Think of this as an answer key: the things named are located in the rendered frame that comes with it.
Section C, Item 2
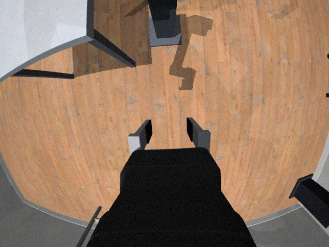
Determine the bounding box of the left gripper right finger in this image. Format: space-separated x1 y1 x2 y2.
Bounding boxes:
186 117 212 151

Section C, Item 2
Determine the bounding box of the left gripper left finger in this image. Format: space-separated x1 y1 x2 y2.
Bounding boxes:
128 119 153 153

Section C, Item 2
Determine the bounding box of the white table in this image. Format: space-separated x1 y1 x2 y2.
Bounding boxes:
0 0 137 83

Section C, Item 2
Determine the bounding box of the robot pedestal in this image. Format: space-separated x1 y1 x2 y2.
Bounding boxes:
147 0 184 48

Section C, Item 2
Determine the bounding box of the black box pedestal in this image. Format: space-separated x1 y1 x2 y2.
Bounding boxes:
289 173 329 230

